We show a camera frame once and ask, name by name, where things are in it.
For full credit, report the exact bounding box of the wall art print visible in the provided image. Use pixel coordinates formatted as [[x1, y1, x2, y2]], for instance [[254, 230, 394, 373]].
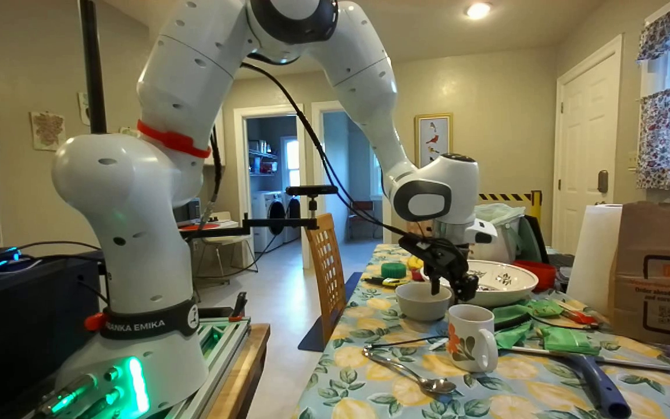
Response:
[[29, 111, 67, 152]]

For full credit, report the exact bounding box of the red-handled tool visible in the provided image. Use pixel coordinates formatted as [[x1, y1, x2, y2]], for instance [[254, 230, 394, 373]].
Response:
[[551, 300, 599, 326]]

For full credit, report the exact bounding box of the thin metal rod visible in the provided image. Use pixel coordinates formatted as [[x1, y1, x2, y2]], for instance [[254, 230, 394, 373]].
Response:
[[508, 346, 670, 373]]

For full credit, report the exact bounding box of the lemon print tablecloth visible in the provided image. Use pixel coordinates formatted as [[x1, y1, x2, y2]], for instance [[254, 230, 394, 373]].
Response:
[[291, 243, 670, 419]]

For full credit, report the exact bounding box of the wooden chair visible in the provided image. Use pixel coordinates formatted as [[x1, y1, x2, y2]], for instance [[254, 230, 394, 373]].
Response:
[[304, 212, 349, 345]]

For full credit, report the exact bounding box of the plain white bowl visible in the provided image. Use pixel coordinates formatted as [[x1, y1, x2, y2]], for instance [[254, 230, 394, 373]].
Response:
[[395, 282, 454, 322]]

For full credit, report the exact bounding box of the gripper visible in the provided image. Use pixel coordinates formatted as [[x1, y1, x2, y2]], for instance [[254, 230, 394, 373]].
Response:
[[398, 233, 480, 303]]

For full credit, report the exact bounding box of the framed bird picture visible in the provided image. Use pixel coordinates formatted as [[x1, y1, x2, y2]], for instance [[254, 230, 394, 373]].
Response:
[[414, 112, 454, 169]]

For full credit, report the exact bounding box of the metal spoon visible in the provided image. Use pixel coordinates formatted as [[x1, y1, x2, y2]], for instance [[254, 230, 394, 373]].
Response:
[[362, 347, 458, 397]]

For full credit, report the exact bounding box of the yellow and black barrier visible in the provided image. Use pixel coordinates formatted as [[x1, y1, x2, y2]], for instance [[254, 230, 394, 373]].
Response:
[[477, 190, 544, 226]]

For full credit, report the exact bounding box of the large patterned white bowl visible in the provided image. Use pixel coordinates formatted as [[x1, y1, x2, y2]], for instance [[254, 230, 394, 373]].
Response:
[[421, 260, 539, 308]]

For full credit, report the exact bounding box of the black computer box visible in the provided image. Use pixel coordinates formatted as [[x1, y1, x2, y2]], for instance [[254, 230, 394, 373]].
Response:
[[0, 249, 105, 419]]

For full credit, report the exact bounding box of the camera on mount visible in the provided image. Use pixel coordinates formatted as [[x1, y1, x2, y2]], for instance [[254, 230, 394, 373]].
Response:
[[183, 184, 339, 240]]

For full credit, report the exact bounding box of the white mug with flower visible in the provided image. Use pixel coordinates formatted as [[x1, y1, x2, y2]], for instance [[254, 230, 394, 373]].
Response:
[[447, 304, 499, 374]]

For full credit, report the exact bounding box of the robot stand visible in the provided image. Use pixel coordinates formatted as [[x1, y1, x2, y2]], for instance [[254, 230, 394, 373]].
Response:
[[155, 316, 272, 419]]

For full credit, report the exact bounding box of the row of washing machines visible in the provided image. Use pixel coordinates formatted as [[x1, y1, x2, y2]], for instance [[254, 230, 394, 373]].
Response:
[[251, 190, 302, 253]]

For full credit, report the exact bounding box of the white door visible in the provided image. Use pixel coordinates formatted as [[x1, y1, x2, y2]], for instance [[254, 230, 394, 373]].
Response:
[[553, 34, 625, 257]]

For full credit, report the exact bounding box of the red clamp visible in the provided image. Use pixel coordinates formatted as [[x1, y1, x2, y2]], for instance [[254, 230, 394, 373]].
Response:
[[228, 291, 250, 324]]

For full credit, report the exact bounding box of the white chair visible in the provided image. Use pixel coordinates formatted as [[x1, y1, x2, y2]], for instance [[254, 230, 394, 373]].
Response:
[[194, 211, 259, 281]]

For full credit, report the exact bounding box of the blue plastic tube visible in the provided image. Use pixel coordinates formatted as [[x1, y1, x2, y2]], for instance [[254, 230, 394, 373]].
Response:
[[566, 351, 633, 419]]

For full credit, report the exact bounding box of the white paper towel roll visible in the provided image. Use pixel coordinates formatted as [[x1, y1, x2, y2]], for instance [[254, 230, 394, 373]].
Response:
[[566, 204, 624, 316]]

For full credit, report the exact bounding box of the green cloth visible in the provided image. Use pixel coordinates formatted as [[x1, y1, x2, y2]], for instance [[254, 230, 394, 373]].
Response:
[[491, 299, 601, 356]]

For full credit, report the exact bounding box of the white plastic bag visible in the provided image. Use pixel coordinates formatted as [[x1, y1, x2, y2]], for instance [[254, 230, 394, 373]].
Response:
[[470, 202, 528, 265]]

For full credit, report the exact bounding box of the brown paper bag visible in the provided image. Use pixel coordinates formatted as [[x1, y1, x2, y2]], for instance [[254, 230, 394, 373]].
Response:
[[608, 201, 670, 353]]

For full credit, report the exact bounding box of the red bowl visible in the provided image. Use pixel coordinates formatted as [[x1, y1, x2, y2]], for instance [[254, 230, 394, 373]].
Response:
[[512, 260, 557, 292]]

